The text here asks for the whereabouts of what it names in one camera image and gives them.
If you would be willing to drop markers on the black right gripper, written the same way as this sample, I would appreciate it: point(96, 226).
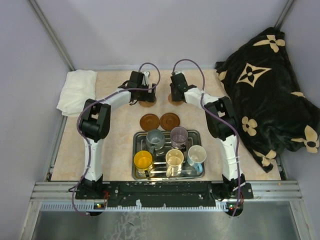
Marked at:
point(174, 98)

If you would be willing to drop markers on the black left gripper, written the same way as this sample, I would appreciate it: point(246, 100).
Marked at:
point(149, 97)

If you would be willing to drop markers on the tan woven coaster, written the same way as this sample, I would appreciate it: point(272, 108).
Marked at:
point(147, 104)

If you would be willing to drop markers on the dark brown wooden coaster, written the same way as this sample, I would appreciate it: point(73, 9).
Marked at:
point(174, 103)

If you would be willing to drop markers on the reddish brown wooden coaster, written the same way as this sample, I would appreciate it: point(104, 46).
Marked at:
point(169, 120)

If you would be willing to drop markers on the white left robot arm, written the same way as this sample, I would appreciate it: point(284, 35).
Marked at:
point(94, 123)

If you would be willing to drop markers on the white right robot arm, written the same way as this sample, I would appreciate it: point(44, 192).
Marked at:
point(221, 123)

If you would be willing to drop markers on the purple translucent cup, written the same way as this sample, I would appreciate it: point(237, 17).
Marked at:
point(179, 137)

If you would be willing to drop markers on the grey mug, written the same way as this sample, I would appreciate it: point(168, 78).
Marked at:
point(155, 140)

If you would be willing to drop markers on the white folded cloth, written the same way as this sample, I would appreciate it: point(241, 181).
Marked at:
point(79, 86)

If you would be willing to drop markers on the yellow mug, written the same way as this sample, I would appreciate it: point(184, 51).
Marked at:
point(143, 162)

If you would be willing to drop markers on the white and blue mug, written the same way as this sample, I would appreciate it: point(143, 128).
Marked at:
point(195, 157)

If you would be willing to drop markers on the cream mug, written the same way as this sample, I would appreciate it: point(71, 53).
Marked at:
point(174, 161)

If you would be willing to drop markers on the black floral blanket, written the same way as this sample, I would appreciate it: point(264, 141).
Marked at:
point(273, 112)

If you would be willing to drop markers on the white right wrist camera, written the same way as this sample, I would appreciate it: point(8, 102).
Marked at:
point(177, 72)

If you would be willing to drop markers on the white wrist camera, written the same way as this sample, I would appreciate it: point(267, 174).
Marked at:
point(146, 76)
point(177, 72)

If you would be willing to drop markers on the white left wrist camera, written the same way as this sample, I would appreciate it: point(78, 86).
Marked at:
point(146, 76)

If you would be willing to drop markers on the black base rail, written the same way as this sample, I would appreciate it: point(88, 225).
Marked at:
point(158, 194)

